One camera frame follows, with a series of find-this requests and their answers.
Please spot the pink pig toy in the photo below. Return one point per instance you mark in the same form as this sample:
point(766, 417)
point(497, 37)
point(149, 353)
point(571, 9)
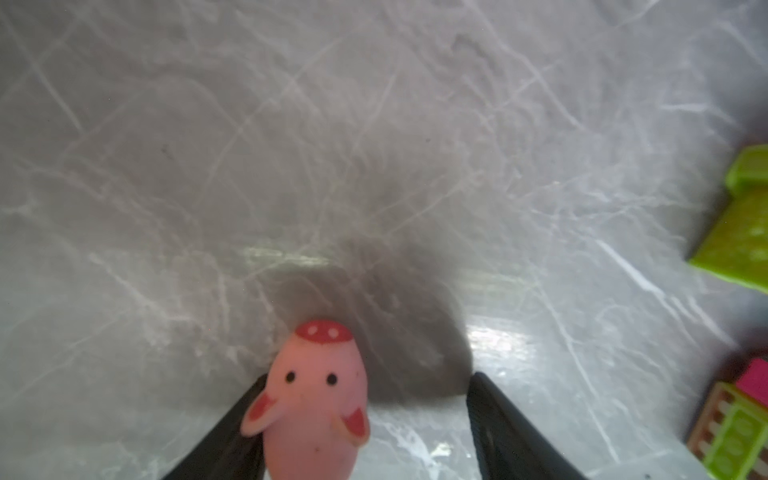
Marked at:
point(312, 412)

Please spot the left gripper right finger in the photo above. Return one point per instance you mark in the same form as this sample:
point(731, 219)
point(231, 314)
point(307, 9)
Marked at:
point(508, 446)

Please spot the pink toy truck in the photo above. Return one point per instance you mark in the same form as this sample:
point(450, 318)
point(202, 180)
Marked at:
point(729, 436)

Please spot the orange green toy truck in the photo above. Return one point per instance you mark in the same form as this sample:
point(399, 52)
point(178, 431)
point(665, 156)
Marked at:
point(735, 249)

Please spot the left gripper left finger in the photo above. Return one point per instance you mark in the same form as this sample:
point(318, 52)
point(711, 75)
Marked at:
point(224, 453)

